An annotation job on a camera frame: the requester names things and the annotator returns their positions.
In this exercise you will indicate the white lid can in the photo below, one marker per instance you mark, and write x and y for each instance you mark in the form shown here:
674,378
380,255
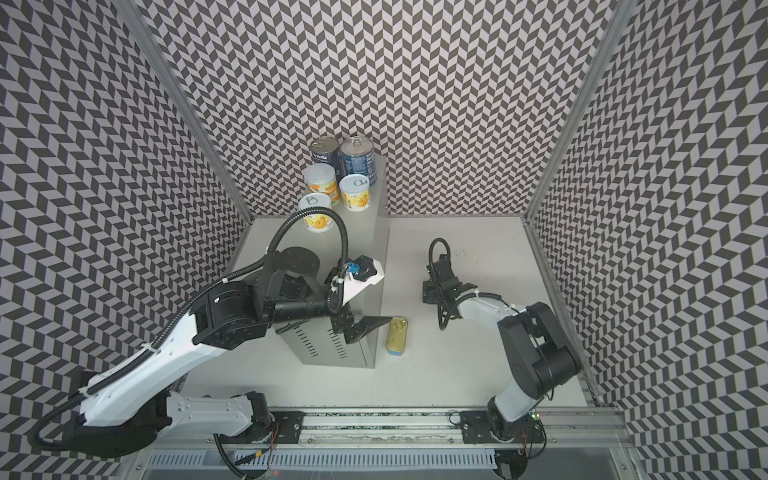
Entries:
316,222
355,190
321,178

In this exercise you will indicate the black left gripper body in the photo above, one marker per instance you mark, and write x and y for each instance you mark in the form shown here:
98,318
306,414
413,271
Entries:
342,320

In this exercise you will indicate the blue label tin can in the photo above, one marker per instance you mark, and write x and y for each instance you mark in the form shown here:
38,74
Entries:
358,157

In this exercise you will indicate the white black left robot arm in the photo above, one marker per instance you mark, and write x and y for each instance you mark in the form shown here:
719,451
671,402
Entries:
285,292

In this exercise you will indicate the aluminium corner post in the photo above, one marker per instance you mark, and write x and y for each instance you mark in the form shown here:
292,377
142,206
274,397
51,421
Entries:
594,74
137,27

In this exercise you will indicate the gold rectangular sardine tin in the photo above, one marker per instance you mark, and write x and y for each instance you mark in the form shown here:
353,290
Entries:
396,337

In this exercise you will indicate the right aluminium corner post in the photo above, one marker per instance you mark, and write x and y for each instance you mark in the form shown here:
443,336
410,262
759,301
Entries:
594,74

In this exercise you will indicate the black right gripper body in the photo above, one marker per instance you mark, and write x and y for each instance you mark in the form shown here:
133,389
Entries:
433,289

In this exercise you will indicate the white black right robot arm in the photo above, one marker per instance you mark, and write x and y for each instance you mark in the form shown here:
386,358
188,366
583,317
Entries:
539,353

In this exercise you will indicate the tomato can dark label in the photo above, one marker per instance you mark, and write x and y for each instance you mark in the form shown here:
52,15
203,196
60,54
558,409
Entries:
326,150

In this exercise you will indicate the left aluminium corner post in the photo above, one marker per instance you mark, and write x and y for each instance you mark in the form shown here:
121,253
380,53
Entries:
137,27

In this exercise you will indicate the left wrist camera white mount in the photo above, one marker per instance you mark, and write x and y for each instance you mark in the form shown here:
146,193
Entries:
361,273

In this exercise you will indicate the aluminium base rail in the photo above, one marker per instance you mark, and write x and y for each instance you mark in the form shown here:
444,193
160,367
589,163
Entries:
406,443

